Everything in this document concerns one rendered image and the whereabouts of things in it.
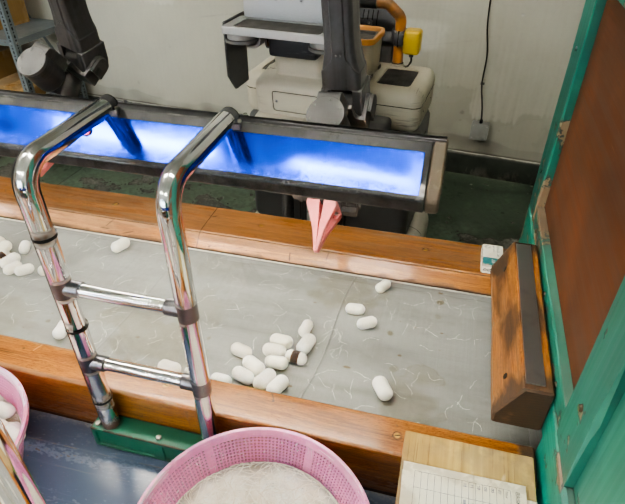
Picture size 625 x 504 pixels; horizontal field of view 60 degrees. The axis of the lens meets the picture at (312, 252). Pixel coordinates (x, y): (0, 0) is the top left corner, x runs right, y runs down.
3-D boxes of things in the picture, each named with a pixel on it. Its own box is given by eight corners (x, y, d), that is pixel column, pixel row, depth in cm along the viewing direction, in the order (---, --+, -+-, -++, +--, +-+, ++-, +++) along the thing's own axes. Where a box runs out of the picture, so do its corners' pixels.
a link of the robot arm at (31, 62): (112, 64, 108) (80, 49, 110) (78, 28, 97) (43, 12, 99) (79, 114, 106) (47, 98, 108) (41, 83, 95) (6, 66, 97)
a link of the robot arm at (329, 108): (377, 100, 89) (327, 97, 92) (368, 58, 78) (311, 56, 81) (365, 167, 87) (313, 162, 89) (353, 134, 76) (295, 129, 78)
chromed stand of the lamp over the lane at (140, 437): (159, 348, 91) (96, 87, 65) (272, 371, 87) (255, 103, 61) (96, 444, 77) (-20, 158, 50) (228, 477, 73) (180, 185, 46)
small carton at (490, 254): (480, 252, 98) (482, 243, 97) (500, 255, 97) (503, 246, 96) (480, 272, 93) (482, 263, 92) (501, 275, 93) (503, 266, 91)
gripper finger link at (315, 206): (344, 251, 79) (355, 190, 81) (296, 243, 80) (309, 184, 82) (348, 261, 85) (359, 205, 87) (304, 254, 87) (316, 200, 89)
